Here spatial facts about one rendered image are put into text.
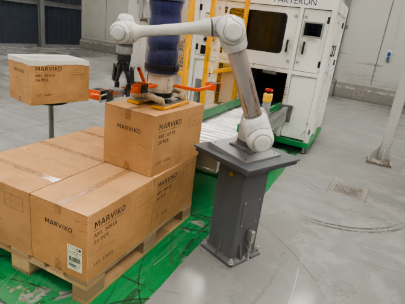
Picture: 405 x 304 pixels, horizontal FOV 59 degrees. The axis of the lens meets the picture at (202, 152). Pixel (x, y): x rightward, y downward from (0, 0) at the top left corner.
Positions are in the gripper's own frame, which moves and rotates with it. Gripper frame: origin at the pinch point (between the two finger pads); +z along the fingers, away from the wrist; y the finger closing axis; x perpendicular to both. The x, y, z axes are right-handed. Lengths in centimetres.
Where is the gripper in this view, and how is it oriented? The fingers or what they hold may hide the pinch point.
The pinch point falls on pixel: (122, 90)
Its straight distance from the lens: 216.0
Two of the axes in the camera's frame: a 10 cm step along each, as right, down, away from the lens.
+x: -4.5, 2.4, -8.6
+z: -1.2, 9.4, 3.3
